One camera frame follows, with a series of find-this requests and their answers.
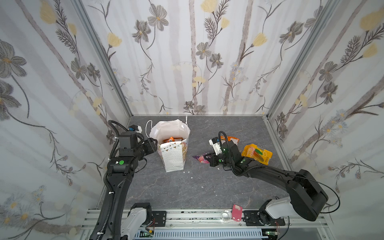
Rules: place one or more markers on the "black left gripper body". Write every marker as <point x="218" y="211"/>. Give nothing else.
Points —
<point x="147" y="147"/>

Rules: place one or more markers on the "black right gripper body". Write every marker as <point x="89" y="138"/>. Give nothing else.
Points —
<point x="214" y="159"/>

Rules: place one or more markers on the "small orange snack packet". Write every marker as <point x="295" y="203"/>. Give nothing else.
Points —
<point x="230" y="139"/>

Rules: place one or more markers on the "purple Fox's berries candy bag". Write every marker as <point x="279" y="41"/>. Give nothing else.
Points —
<point x="202" y="157"/>

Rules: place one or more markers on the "white paper gift bag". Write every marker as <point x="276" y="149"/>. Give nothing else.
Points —
<point x="173" y="155"/>

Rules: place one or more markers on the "orange chips packet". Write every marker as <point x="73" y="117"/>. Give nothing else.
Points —
<point x="172" y="139"/>

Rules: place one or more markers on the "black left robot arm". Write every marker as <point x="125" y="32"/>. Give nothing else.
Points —
<point x="121" y="168"/>

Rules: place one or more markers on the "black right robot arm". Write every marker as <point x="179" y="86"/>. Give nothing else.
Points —
<point x="306" y="197"/>

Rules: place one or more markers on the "yellow snack box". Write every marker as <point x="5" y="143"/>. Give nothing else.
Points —
<point x="258" y="154"/>

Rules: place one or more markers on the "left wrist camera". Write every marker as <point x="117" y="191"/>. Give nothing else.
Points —
<point x="132" y="138"/>

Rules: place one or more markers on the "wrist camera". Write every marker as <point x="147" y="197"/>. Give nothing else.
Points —
<point x="216" y="144"/>
<point x="132" y="138"/>

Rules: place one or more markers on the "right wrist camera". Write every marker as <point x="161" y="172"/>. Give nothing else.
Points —
<point x="216" y="144"/>

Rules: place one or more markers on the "pink tag on rail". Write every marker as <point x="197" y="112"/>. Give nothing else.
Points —
<point x="237" y="212"/>

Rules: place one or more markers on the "white round knob on rail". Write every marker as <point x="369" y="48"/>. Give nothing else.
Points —
<point x="226" y="215"/>

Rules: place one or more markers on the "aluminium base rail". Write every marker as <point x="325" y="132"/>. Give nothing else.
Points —
<point x="210" y="224"/>

